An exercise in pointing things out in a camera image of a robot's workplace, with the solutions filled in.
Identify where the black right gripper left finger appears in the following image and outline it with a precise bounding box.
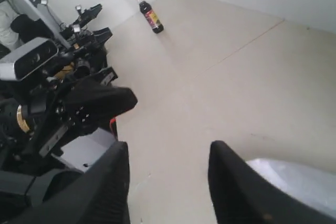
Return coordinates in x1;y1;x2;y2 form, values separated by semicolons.
11;142;131;223

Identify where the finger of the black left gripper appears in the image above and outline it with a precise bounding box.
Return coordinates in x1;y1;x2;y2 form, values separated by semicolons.
62;81;138;130

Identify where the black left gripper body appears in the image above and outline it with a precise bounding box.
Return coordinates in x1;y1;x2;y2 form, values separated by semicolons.
15;77;100;156

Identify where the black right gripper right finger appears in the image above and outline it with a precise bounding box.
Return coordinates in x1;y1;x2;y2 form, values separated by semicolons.
208;141;335;223

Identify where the white t-shirt with red logo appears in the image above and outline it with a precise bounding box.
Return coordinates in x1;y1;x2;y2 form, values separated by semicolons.
247;158;335;217

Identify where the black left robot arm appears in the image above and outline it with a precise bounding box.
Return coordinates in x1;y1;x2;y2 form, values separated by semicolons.
1;78;138;176

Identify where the person in white clothing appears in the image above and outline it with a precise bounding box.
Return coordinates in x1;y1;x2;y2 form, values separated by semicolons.
0;2;22;51

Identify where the dark soy sauce bottle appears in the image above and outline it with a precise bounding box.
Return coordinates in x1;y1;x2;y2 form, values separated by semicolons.
136;0;164;34

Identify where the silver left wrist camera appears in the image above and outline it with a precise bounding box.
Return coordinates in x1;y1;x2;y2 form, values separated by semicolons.
1;37;59;81

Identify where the aluminium frame post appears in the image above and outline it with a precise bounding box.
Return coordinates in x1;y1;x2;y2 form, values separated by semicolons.
16;0;70;48

